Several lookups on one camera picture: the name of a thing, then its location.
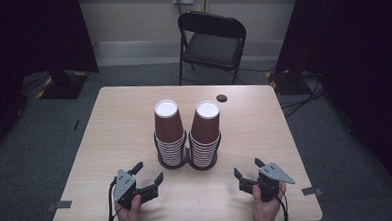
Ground black folding chair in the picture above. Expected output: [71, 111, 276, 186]
[175, 8, 250, 88]

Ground person's left hand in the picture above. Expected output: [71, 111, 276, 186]
[114, 193, 144, 221]

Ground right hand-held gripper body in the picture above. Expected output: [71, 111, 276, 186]
[255, 160, 297, 203]

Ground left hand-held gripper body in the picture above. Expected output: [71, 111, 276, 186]
[113, 168, 139, 212]

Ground right hand-held gripper cable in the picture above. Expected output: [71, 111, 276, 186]
[274, 185, 293, 221]

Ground black floor cables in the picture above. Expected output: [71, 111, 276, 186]
[278, 69, 328, 119]

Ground grey tape strip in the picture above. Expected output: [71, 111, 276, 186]
[300, 186, 323, 197]
[46, 199, 73, 212]

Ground left hand-held gripper cable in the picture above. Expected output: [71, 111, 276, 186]
[103, 176, 124, 221]

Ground hand-held gripper cable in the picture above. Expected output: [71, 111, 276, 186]
[274, 185, 293, 221]
[103, 176, 124, 221]

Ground black stand base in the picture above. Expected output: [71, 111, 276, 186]
[265, 67, 306, 96]
[34, 68, 90, 101]

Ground single brown paper cup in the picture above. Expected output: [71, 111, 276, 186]
[189, 99, 222, 146]

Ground black double cup holder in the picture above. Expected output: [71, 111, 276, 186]
[153, 128, 225, 173]

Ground person's right hand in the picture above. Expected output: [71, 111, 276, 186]
[251, 181, 289, 221]

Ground dark curtain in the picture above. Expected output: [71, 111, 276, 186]
[272, 0, 392, 200]
[0, 0, 104, 157]

